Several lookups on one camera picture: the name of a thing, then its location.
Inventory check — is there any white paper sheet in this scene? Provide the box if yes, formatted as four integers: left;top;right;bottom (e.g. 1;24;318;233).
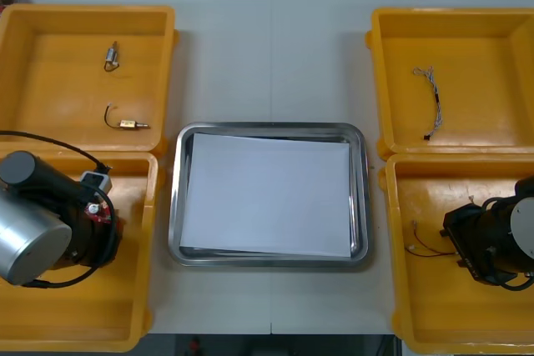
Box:
179;132;352;258

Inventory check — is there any red-black wire harness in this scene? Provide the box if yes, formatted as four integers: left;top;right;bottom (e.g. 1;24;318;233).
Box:
406;218;459;258

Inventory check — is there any white-grey twisted wire harness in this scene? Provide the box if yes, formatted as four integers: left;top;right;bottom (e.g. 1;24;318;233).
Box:
412;65;446;142

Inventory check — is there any round red circuit board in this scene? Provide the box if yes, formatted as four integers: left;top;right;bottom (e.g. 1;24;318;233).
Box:
84;200;112;224

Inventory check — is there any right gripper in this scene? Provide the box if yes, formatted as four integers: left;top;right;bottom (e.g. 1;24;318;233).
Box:
442;203;487;278

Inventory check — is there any steel tray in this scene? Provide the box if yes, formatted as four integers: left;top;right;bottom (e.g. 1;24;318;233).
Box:
168;121;372;268

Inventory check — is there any yellow-orange plastic bin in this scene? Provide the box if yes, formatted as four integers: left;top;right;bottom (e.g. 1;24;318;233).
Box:
0;141;163;353
365;6;534;161
378;153;534;356
0;3;180;153

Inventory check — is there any silver metal solenoid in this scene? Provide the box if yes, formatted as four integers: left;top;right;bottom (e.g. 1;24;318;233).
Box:
103;40;131;80

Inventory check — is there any brass-coloured metal solenoid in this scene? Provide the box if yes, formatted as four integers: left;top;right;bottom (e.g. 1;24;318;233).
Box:
103;103;152;132

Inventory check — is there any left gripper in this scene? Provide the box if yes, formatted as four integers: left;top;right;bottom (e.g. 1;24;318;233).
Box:
70;205;125;266

